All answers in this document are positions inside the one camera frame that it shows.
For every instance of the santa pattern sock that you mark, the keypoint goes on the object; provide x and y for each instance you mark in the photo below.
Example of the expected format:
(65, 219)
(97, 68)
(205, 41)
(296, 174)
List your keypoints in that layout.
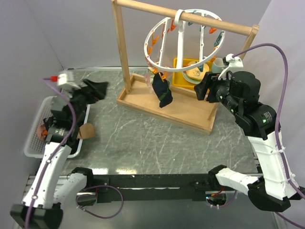
(94, 91)

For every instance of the pink sock in basket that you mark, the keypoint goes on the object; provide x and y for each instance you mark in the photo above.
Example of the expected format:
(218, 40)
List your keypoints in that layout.
(42, 132)

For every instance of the wooden hanger rack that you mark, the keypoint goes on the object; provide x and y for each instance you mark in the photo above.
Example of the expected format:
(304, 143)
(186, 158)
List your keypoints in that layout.
(185, 109)

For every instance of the white plastic basket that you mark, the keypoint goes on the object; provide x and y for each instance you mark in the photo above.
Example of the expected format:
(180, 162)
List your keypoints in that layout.
(34, 147)

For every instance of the brown ribbed sock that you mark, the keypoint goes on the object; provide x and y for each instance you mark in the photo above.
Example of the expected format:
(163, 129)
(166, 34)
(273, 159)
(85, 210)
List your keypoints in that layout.
(86, 131)

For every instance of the light blue mug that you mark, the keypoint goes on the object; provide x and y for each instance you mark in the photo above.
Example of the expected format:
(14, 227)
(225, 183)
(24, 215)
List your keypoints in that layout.
(218, 65)

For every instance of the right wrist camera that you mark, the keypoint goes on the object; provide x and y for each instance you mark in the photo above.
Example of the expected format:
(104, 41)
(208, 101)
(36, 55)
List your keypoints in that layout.
(232, 64)

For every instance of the navy green striped sock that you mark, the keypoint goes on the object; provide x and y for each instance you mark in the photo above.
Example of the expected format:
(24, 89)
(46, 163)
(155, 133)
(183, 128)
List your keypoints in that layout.
(162, 90)

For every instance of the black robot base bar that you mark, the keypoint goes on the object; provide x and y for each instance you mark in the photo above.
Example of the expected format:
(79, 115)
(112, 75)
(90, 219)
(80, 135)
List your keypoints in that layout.
(151, 187)

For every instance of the white round clip hanger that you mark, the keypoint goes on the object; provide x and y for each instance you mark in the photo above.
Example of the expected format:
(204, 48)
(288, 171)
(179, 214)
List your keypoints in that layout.
(166, 25)

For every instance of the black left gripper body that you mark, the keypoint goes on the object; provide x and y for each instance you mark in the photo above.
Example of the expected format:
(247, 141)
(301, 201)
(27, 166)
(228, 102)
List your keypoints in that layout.
(80, 101)

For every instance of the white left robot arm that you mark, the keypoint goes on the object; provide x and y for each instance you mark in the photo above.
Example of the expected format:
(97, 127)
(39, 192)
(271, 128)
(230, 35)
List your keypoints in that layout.
(42, 207)

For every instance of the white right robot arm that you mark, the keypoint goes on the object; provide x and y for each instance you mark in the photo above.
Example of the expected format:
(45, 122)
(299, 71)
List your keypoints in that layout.
(239, 94)

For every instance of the yellow plastic tray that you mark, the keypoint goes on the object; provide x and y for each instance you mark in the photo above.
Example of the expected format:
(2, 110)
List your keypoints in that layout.
(179, 81)

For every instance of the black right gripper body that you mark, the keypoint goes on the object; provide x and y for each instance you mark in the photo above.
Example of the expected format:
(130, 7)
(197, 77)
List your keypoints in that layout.
(218, 88)

